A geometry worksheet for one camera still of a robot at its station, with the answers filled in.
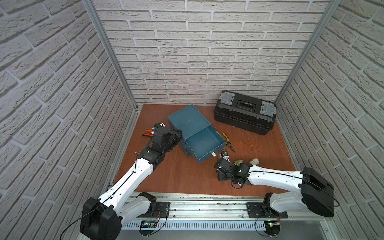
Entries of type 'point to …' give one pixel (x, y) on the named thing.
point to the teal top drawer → (204, 143)
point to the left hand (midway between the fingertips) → (185, 129)
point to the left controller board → (147, 224)
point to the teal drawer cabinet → (189, 121)
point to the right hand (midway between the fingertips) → (223, 171)
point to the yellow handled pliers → (228, 142)
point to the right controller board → (272, 228)
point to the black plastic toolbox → (245, 112)
